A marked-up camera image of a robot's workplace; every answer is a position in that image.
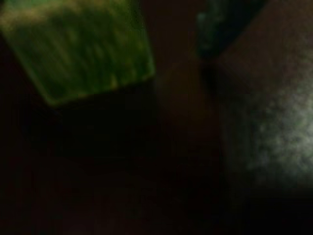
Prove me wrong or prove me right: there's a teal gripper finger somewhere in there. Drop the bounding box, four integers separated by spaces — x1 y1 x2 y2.
195 0 268 60

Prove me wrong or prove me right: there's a green square block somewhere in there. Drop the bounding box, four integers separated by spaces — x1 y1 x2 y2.
0 0 156 107

